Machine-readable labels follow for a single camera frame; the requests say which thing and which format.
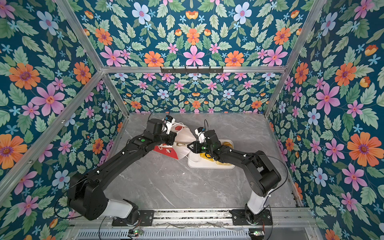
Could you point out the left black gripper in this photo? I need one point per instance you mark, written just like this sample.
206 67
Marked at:
172 136

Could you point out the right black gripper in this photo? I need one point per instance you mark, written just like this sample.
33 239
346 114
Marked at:
196 146

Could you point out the red white paper bag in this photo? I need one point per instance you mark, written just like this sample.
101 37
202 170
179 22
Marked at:
178 149

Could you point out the yellow striped croissant bread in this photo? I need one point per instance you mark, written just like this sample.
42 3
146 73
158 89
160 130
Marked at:
228 144

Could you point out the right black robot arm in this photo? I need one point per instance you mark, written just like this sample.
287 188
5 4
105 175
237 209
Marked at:
260 172

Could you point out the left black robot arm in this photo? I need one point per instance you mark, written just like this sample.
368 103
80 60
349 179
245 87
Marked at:
86 193

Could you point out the white rectangular tray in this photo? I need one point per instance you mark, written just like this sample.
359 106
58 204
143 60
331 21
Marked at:
195 161

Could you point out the black hook rail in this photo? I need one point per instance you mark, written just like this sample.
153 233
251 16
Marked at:
191 70

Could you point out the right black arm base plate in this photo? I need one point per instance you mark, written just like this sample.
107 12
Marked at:
246 217

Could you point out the white slotted cable duct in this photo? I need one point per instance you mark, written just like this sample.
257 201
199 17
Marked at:
163 234

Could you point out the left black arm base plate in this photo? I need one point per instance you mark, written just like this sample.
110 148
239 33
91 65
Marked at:
143 218

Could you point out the aluminium front rail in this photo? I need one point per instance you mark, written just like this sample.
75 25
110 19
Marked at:
226 220

